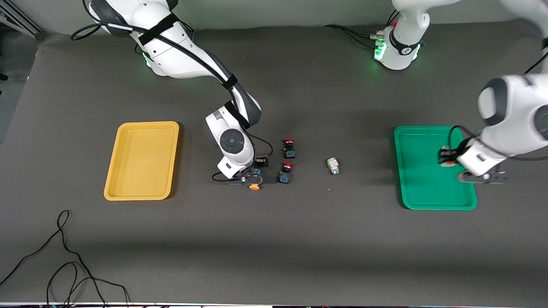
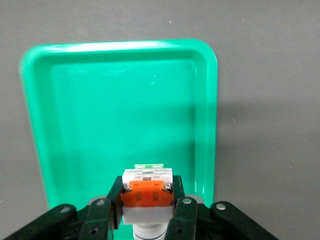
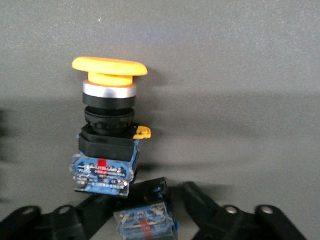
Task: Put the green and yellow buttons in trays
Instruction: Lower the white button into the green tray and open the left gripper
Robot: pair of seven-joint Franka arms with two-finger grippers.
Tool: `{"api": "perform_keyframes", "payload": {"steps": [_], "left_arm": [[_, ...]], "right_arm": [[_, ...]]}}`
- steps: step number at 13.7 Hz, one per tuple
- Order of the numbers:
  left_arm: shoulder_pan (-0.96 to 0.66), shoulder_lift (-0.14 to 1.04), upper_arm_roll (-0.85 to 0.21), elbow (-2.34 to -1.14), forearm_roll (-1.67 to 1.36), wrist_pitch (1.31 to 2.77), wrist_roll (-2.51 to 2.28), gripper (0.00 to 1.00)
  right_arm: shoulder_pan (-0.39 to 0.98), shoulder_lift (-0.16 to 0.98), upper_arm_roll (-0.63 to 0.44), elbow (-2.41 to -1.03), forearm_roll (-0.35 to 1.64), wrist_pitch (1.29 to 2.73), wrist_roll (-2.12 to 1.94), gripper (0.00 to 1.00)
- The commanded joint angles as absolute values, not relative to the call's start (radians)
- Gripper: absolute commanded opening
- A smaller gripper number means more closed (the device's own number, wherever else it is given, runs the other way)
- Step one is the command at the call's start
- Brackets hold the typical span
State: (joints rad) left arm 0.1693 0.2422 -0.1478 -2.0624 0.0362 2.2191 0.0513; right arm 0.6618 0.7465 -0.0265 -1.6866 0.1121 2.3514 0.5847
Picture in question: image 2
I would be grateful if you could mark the green plastic tray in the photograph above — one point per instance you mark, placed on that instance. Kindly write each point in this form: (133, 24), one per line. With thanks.
(120, 112)

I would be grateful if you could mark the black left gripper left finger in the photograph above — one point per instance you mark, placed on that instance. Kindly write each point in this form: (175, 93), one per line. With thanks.
(97, 220)

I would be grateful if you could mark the white button with orange block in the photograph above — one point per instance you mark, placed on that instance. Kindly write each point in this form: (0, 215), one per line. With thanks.
(147, 197)

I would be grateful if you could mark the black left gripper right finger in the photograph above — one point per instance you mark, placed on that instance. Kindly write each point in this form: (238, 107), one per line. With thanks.
(185, 220)

